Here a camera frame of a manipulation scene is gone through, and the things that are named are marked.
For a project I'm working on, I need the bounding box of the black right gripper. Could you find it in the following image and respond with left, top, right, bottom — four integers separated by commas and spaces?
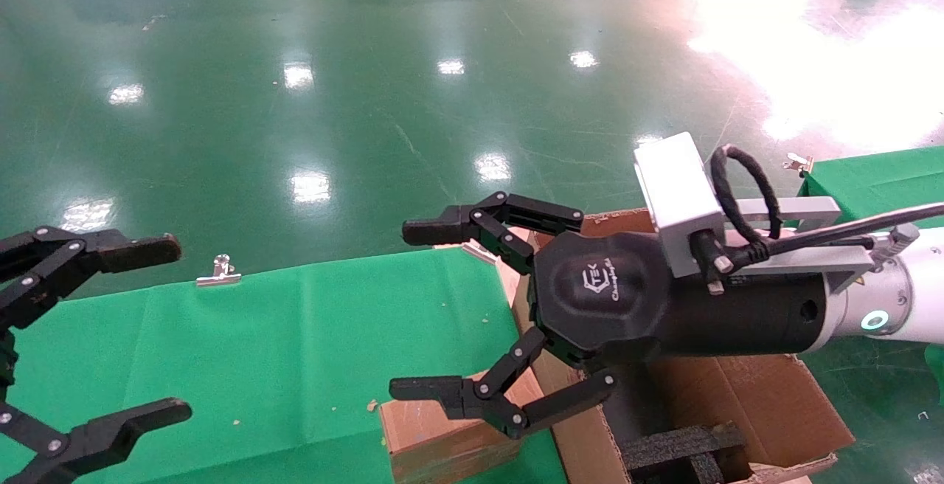
389, 191, 829, 439

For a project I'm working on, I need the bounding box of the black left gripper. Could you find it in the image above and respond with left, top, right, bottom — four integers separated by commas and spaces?
0, 226, 192, 484

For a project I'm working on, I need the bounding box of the large open cardboard carton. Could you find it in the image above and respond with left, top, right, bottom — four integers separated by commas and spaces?
496, 207, 856, 484

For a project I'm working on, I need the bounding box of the light wooden table board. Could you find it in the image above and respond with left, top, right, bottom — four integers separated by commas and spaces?
433, 226, 543, 308

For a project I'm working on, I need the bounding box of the green tablecloth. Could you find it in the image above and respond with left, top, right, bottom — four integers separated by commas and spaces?
0, 248, 569, 484
800, 146, 944, 230

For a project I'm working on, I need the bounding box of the black foam insert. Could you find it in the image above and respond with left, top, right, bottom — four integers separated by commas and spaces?
622, 421, 747, 484

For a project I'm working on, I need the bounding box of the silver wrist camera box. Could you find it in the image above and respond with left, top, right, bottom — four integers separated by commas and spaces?
633, 132, 727, 278

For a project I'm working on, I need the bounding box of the silver camera mount bracket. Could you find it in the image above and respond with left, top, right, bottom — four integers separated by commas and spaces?
719, 196, 919, 293

